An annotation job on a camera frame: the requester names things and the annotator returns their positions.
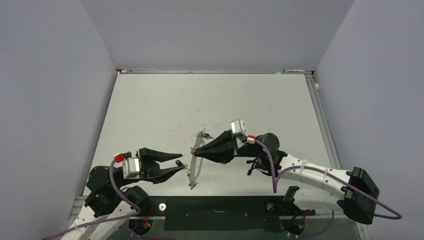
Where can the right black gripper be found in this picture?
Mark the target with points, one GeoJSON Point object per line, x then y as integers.
{"type": "Point", "coordinates": [219, 149]}

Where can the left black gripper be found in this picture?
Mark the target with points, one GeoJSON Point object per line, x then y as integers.
{"type": "Point", "coordinates": [149, 168]}

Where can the large grey keyring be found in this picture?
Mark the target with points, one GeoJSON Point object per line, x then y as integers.
{"type": "Point", "coordinates": [195, 164]}

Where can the black headed key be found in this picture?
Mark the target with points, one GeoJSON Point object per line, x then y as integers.
{"type": "Point", "coordinates": [182, 166]}

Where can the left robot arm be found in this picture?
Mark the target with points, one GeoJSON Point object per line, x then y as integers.
{"type": "Point", "coordinates": [114, 195]}

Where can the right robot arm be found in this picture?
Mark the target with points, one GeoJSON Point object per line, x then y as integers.
{"type": "Point", "coordinates": [272, 156]}

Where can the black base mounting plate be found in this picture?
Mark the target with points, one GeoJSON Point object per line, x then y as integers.
{"type": "Point", "coordinates": [218, 213]}

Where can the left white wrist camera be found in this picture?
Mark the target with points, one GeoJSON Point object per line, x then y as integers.
{"type": "Point", "coordinates": [131, 168]}

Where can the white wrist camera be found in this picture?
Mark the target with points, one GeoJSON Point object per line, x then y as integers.
{"type": "Point", "coordinates": [238, 129]}
{"type": "Point", "coordinates": [131, 168]}

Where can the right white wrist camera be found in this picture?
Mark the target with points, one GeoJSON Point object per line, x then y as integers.
{"type": "Point", "coordinates": [238, 129]}

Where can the aluminium rail back edge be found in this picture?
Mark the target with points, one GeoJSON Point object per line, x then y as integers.
{"type": "Point", "coordinates": [157, 71]}

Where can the aluminium rail right side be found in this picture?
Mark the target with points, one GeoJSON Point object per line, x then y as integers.
{"type": "Point", "coordinates": [323, 126]}

